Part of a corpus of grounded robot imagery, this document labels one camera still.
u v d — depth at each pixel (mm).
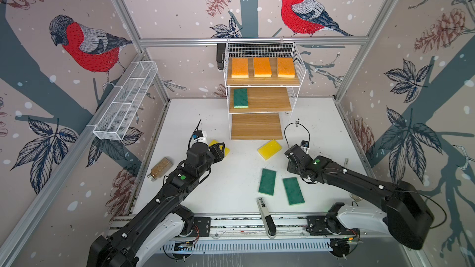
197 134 693
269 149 976
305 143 771
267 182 837
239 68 735
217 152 684
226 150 961
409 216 407
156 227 553
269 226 695
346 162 922
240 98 858
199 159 581
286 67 736
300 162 646
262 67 738
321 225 730
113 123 703
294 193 814
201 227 731
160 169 857
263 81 716
